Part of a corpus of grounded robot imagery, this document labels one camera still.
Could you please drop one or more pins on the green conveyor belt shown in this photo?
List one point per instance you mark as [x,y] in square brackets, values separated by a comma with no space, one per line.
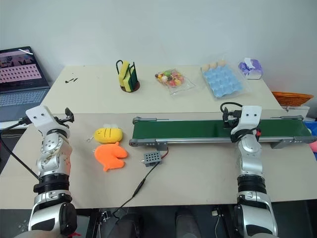
[178,129]

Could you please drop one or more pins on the blue item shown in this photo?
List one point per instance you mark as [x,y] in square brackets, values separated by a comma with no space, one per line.
[311,127]

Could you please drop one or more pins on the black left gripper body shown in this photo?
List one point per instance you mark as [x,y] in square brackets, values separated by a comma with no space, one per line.
[63,122]

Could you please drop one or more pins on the purple white tissue pack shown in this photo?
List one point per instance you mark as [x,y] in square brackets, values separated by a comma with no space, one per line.
[250,68]

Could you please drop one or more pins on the black metal frame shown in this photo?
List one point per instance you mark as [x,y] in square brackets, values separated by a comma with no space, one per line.
[95,223]

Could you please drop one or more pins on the open laptop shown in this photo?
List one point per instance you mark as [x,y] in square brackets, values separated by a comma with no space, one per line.
[19,74]

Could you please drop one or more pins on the beige egg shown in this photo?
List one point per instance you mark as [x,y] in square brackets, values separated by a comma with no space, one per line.
[205,67]
[212,65]

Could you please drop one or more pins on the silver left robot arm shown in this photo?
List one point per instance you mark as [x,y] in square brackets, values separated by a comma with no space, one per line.
[53,168]

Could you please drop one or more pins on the orange fish plush toy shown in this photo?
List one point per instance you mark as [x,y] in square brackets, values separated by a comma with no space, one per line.
[110,156]

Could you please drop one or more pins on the dark rounded shape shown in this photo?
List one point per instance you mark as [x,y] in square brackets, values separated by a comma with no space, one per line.
[187,223]

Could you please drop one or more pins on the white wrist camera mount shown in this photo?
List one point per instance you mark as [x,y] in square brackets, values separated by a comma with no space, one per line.
[40,116]
[250,115]

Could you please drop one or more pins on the grey perforated control box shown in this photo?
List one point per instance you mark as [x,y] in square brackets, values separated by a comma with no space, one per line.
[151,159]

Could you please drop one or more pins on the blue egg tray in plastic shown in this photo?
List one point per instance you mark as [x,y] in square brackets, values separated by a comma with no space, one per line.
[223,81]

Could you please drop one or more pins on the yellow bee plush toy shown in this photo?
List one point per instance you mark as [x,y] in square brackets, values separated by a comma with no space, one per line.
[109,135]

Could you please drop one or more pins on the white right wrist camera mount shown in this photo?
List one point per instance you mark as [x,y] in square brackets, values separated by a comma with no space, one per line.
[250,115]

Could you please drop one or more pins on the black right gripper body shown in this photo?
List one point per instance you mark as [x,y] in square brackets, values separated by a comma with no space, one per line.
[235,117]

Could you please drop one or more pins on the pink soft item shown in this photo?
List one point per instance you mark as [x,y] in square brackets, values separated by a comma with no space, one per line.
[314,147]

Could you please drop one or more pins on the white box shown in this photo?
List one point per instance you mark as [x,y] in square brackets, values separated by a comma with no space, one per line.
[297,110]

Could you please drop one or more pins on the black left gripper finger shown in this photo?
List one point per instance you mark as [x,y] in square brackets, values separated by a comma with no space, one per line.
[68,111]
[71,118]

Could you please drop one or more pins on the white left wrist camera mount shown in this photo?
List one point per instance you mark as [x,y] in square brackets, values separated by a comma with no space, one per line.
[40,116]

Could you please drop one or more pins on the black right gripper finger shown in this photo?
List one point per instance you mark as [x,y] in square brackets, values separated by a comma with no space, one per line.
[225,121]
[232,124]

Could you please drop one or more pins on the yellow green sponge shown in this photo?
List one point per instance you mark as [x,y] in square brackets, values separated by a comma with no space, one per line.
[124,72]
[131,80]

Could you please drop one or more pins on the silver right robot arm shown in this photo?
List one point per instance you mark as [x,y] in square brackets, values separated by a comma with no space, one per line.
[250,158]

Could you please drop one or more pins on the clear bag of candies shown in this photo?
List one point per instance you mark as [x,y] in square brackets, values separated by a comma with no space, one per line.
[173,79]

